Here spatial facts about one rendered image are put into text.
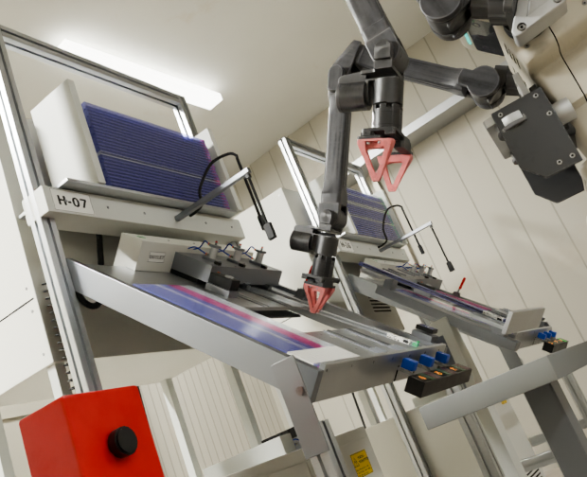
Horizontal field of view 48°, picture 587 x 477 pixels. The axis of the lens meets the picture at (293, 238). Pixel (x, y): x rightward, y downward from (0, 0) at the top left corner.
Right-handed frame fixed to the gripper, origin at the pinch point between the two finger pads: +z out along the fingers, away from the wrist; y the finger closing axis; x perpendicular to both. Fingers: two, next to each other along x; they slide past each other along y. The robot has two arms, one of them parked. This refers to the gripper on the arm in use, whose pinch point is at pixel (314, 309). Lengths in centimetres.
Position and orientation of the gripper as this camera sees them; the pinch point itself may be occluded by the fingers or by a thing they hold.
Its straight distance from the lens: 175.3
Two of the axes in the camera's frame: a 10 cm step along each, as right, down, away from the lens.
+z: -1.8, 9.8, 0.1
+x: 8.4, 1.6, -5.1
